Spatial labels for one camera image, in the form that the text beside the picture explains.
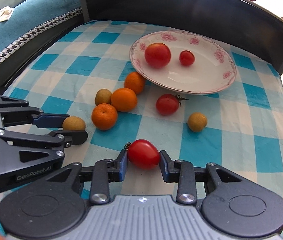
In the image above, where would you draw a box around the dark wooden frame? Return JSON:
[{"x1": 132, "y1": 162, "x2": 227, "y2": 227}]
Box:
[{"x1": 0, "y1": 0, "x2": 283, "y2": 94}]

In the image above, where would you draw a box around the blue white checkered tablecloth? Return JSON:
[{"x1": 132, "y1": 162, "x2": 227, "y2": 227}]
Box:
[{"x1": 0, "y1": 19, "x2": 283, "y2": 240}]

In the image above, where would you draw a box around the small red tomato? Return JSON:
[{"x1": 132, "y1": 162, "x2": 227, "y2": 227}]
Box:
[{"x1": 179, "y1": 50, "x2": 195, "y2": 66}]

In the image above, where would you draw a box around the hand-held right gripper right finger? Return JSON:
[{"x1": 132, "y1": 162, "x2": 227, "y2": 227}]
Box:
[{"x1": 158, "y1": 151, "x2": 247, "y2": 204}]

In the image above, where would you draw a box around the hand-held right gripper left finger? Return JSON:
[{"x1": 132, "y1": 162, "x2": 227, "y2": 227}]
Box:
[{"x1": 41, "y1": 149, "x2": 129, "y2": 204}]

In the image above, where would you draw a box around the white floral rimmed plate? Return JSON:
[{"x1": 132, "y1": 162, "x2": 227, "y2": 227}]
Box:
[{"x1": 129, "y1": 31, "x2": 237, "y2": 95}]

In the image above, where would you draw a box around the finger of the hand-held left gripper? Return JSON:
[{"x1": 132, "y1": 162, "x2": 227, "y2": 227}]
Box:
[
  {"x1": 0, "y1": 92, "x2": 70, "y2": 128},
  {"x1": 0, "y1": 129, "x2": 89, "y2": 174}
]

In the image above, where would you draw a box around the red tomato with stem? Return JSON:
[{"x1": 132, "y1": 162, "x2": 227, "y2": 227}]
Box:
[
  {"x1": 123, "y1": 139, "x2": 161, "y2": 170},
  {"x1": 156, "y1": 94, "x2": 189, "y2": 116}
]

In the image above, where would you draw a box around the orange mandarin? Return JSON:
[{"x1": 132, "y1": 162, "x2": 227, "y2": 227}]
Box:
[
  {"x1": 91, "y1": 103, "x2": 118, "y2": 131},
  {"x1": 124, "y1": 72, "x2": 146, "y2": 95},
  {"x1": 111, "y1": 88, "x2": 138, "y2": 112}
]

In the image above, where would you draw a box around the large red tomato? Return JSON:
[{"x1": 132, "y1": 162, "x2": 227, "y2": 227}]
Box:
[{"x1": 144, "y1": 43, "x2": 171, "y2": 69}]

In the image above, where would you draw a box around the blue sofa with houndstooth trim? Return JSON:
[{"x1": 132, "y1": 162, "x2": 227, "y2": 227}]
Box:
[{"x1": 0, "y1": 0, "x2": 85, "y2": 80}]

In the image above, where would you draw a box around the tan longan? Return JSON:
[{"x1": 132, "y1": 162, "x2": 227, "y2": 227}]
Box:
[
  {"x1": 188, "y1": 112, "x2": 208, "y2": 132},
  {"x1": 95, "y1": 89, "x2": 112, "y2": 106},
  {"x1": 62, "y1": 116, "x2": 86, "y2": 131}
]

